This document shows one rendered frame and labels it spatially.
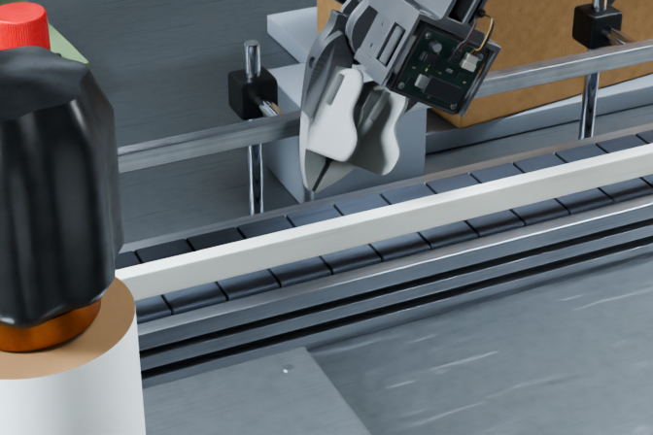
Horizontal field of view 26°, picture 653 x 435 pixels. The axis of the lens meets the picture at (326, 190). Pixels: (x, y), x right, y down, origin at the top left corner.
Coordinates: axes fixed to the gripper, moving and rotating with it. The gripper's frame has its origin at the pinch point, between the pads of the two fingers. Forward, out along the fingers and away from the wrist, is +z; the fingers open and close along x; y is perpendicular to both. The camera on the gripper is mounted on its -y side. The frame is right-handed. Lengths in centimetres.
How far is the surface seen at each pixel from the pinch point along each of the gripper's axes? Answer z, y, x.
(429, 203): -1.6, 4.6, 6.7
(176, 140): 2.1, -3.0, -9.1
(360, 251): 3.7, 3.2, 4.4
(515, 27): -12.7, -15.5, 22.1
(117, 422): 3.6, 32.2, -25.1
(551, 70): -12.4, -2.6, 16.6
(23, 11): -3.6, 0.0, -23.8
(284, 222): 5.4, -2.6, 1.6
